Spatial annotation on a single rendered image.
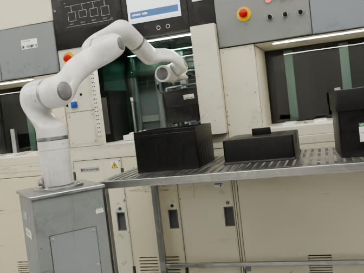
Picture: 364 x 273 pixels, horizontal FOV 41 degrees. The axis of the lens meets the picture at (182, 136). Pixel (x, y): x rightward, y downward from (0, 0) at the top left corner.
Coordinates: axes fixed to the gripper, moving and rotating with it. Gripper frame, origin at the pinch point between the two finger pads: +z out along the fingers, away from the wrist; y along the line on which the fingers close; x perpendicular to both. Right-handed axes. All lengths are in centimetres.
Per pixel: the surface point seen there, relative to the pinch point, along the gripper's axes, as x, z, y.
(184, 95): -11.5, -9.0, 2.8
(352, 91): -19, -71, 88
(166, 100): -12.9, -8.8, -8.5
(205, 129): -29, -56, 27
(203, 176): -45, -89, 34
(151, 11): 31.8, -28.6, -2.9
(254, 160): -43, -66, 49
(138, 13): 31.9, -29.0, -10.2
